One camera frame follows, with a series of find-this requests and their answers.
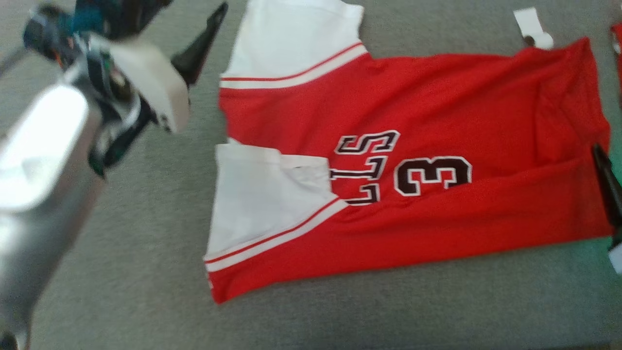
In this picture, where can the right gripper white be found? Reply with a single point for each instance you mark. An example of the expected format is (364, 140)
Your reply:
(617, 260)

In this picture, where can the red and white basketball jersey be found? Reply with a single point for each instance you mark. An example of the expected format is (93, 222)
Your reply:
(437, 112)

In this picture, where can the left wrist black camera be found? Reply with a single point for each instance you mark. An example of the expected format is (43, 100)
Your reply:
(92, 19)

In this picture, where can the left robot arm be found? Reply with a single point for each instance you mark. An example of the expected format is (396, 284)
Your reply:
(39, 194)

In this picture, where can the white paper tag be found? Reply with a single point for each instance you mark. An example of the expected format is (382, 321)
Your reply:
(532, 26)

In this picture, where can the large grey sofa seat cushion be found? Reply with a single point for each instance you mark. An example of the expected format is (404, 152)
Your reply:
(146, 291)

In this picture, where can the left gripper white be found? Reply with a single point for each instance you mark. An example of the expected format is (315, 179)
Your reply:
(155, 87)

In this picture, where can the red cloth piece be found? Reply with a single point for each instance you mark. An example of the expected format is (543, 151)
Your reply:
(618, 63)

